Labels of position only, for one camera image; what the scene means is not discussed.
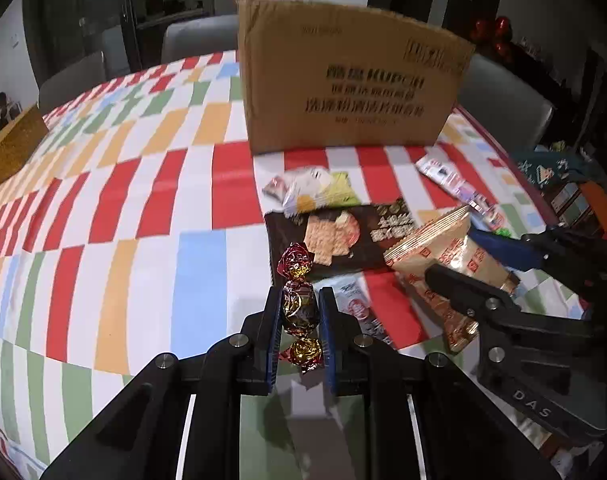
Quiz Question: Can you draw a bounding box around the green lollipop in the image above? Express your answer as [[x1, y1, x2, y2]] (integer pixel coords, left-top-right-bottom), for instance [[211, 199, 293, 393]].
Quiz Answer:
[[492, 226, 513, 238]]

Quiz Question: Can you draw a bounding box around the red gold candy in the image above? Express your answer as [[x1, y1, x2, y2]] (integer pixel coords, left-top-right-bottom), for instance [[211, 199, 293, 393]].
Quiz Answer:
[[277, 243, 323, 374]]

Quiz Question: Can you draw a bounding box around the white grey snack bar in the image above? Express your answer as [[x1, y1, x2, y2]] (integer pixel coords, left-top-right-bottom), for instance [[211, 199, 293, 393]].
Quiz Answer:
[[327, 275, 393, 347]]

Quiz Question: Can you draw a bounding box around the black cracker packet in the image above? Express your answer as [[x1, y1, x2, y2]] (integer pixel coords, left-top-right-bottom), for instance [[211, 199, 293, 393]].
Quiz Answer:
[[264, 198, 416, 285]]

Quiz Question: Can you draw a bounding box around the pink purple snack bar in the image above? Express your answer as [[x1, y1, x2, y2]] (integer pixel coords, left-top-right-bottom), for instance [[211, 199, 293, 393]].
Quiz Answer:
[[415, 155, 508, 231]]

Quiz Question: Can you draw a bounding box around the beige snack packet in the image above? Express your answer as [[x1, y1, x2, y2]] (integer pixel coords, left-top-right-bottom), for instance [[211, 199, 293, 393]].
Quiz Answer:
[[384, 206, 520, 353]]

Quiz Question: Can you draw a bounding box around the dark green christmas bag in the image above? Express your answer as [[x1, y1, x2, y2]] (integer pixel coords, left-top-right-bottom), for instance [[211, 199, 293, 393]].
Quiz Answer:
[[513, 150, 592, 191]]

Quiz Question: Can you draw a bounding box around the white yellow pastry packet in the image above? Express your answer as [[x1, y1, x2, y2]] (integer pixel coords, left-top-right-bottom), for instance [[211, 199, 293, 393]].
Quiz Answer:
[[263, 166, 361, 218]]

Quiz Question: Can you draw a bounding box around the grey chair right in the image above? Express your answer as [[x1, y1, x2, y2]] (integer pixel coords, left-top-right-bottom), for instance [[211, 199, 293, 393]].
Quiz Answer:
[[457, 54, 553, 154]]

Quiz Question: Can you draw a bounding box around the grey chair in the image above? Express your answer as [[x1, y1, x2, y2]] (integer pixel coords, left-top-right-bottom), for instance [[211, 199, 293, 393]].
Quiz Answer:
[[457, 54, 553, 154], [38, 51, 107, 114], [161, 14, 238, 64]]

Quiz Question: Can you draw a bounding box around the colourful checked tablecloth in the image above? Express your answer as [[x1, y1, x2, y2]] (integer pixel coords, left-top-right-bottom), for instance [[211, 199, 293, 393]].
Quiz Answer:
[[0, 49, 592, 480]]

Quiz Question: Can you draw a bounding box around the red foil balloon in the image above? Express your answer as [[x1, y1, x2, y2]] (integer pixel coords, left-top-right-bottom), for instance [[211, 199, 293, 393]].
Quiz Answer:
[[469, 16, 513, 64]]

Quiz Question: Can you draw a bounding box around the brown cardboard box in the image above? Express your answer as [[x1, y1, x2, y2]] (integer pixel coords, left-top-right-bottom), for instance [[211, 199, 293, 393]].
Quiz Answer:
[[237, 0, 475, 155]]

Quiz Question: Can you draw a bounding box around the grey chair middle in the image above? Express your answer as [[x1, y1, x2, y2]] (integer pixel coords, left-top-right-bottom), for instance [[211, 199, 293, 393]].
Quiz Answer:
[[161, 14, 238, 64]]

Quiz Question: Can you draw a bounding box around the woven wicker box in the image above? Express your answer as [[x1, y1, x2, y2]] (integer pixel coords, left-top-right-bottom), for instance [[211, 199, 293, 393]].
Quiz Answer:
[[0, 104, 48, 185]]

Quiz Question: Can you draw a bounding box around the grey chair left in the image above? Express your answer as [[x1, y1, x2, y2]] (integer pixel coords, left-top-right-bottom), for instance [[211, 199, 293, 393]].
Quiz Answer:
[[38, 51, 107, 114]]

